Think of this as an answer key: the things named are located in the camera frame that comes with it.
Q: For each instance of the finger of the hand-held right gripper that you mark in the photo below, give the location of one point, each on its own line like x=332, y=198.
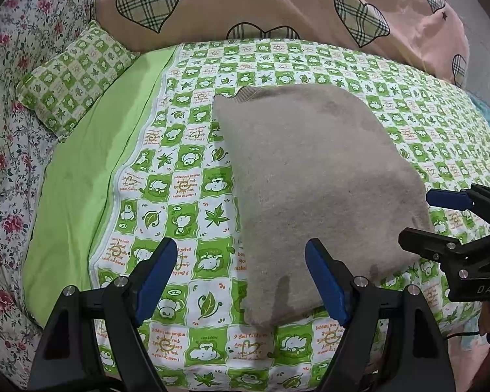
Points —
x=447, y=199
x=422, y=243

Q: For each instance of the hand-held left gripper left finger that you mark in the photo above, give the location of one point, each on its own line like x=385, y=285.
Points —
x=157, y=281

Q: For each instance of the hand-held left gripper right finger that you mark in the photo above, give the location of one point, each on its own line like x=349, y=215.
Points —
x=326, y=281

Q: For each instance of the grey fleece garment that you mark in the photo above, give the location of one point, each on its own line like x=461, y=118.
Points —
x=318, y=196

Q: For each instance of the green patterned bed sheet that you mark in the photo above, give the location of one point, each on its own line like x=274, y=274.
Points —
x=175, y=196

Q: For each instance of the light blue cloth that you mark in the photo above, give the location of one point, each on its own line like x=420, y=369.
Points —
x=488, y=118

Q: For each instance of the floral bed sheet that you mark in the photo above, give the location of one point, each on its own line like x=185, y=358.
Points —
x=12, y=130

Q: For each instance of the green patterned pillow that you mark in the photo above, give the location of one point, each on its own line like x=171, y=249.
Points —
x=73, y=77

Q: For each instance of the pink quilt with plaid hearts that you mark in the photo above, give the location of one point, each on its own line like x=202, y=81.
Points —
x=269, y=4

